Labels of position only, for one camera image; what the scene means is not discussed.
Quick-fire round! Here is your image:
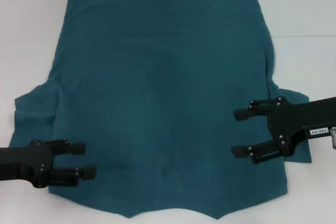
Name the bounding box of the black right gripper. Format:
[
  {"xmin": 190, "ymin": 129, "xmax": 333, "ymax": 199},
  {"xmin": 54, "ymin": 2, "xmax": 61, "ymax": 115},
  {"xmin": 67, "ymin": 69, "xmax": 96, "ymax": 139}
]
[{"xmin": 230, "ymin": 97, "xmax": 336, "ymax": 164}]

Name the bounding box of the teal blue t-shirt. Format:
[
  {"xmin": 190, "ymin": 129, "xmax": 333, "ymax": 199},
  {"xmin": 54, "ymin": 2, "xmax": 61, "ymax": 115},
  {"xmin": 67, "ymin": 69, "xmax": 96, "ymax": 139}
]
[{"xmin": 7, "ymin": 0, "xmax": 313, "ymax": 206}]

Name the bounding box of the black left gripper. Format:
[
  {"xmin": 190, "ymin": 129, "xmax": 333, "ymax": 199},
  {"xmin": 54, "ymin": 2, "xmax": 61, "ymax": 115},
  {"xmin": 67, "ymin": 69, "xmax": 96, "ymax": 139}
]
[{"xmin": 0, "ymin": 138, "xmax": 98, "ymax": 189}]

